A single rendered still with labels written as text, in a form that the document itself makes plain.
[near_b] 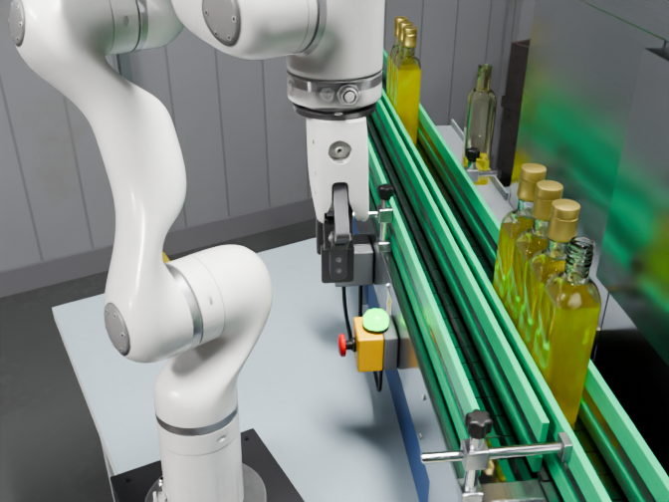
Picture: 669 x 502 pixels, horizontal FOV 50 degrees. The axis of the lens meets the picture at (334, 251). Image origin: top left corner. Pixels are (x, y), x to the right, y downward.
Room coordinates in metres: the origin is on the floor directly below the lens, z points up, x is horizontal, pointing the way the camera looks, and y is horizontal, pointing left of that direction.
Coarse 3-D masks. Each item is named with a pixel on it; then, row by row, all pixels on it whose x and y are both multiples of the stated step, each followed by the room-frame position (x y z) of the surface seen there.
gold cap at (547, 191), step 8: (544, 184) 0.85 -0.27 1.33; (552, 184) 0.85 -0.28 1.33; (560, 184) 0.85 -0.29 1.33; (536, 192) 0.85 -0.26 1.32; (544, 192) 0.83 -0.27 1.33; (552, 192) 0.83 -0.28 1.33; (560, 192) 0.84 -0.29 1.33; (536, 200) 0.84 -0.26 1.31; (544, 200) 0.83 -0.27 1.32; (552, 200) 0.83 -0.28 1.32; (536, 208) 0.84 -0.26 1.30; (544, 208) 0.83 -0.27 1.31; (536, 216) 0.84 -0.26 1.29; (544, 216) 0.83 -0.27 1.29
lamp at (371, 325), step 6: (366, 312) 1.01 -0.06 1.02; (372, 312) 1.01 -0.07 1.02; (378, 312) 1.01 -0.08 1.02; (384, 312) 1.01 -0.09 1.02; (366, 318) 1.00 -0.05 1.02; (372, 318) 0.99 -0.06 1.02; (378, 318) 0.99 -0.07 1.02; (384, 318) 0.99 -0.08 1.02; (366, 324) 0.99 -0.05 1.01; (372, 324) 0.99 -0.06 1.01; (378, 324) 0.98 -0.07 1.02; (384, 324) 0.99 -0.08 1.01; (366, 330) 0.99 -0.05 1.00; (372, 330) 0.98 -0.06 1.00; (378, 330) 0.98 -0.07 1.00; (384, 330) 0.99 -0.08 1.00
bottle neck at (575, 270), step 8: (576, 240) 0.74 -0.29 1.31; (584, 240) 0.74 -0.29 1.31; (592, 240) 0.74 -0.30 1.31; (568, 248) 0.73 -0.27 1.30; (576, 248) 0.72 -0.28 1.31; (584, 248) 0.72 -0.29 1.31; (592, 248) 0.72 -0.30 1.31; (568, 256) 0.73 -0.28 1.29; (576, 256) 0.72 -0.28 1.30; (584, 256) 0.72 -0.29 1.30; (568, 264) 0.73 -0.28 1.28; (576, 264) 0.72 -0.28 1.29; (584, 264) 0.72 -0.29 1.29; (568, 272) 0.73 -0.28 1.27; (576, 272) 0.72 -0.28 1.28; (584, 272) 0.72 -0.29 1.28; (568, 280) 0.72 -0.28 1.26; (576, 280) 0.72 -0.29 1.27; (584, 280) 0.72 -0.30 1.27
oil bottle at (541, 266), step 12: (540, 252) 0.80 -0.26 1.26; (528, 264) 0.81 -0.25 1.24; (540, 264) 0.78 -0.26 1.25; (552, 264) 0.77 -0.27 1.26; (564, 264) 0.77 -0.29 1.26; (528, 276) 0.80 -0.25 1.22; (540, 276) 0.77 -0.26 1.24; (528, 288) 0.80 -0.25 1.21; (540, 288) 0.76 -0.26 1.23; (528, 300) 0.79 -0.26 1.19; (540, 300) 0.76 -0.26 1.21; (528, 312) 0.78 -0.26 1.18; (528, 324) 0.78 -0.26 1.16; (528, 336) 0.77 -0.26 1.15; (528, 348) 0.77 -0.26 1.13
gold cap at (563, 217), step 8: (560, 200) 0.80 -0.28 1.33; (568, 200) 0.80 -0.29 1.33; (552, 208) 0.79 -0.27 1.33; (560, 208) 0.78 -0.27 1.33; (568, 208) 0.78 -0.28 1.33; (576, 208) 0.78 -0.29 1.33; (552, 216) 0.79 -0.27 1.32; (560, 216) 0.78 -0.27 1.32; (568, 216) 0.77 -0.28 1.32; (576, 216) 0.78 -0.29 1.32; (552, 224) 0.78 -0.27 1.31; (560, 224) 0.78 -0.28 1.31; (568, 224) 0.77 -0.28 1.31; (576, 224) 0.78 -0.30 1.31; (552, 232) 0.78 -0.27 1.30; (560, 232) 0.78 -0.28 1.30; (568, 232) 0.77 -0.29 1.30; (560, 240) 0.77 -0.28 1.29; (568, 240) 0.77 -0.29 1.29
